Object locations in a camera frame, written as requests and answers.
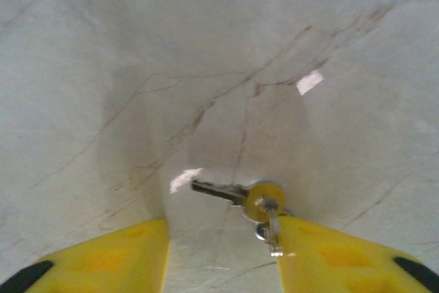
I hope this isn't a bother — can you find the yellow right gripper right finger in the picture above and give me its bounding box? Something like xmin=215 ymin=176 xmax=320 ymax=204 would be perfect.
xmin=276 ymin=215 xmax=439 ymax=293

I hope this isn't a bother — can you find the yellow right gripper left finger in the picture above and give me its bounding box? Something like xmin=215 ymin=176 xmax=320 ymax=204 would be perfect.
xmin=0 ymin=218 xmax=171 ymax=293

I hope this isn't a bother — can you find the silver key with brass head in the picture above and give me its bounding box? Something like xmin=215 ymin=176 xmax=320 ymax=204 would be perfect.
xmin=190 ymin=179 xmax=287 ymax=224

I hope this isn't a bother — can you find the white tape piece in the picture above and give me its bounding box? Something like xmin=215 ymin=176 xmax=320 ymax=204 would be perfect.
xmin=296 ymin=69 xmax=325 ymax=95
xmin=169 ymin=168 xmax=204 ymax=194

